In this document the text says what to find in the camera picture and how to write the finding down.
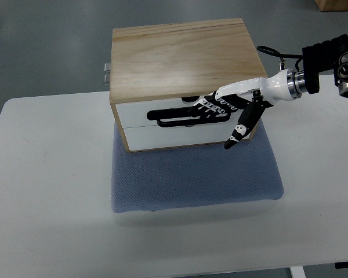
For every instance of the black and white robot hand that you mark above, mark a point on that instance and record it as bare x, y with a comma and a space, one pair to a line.
249, 95

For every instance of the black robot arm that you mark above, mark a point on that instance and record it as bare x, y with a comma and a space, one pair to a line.
331, 55

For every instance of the wooden drawer cabinet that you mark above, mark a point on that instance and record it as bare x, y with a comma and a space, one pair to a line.
179, 61

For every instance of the white lower drawer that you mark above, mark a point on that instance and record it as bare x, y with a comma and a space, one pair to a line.
147, 136

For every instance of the wooden furniture corner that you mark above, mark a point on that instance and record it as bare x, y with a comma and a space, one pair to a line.
332, 5

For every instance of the blue mesh cushion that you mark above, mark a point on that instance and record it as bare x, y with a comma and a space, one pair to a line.
194, 176

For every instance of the silver metal clamp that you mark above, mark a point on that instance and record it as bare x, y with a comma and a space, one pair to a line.
107, 71

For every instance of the white table leg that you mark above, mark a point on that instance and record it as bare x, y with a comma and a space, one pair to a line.
297, 272

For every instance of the black table control panel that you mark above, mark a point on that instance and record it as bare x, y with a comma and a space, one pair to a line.
341, 265

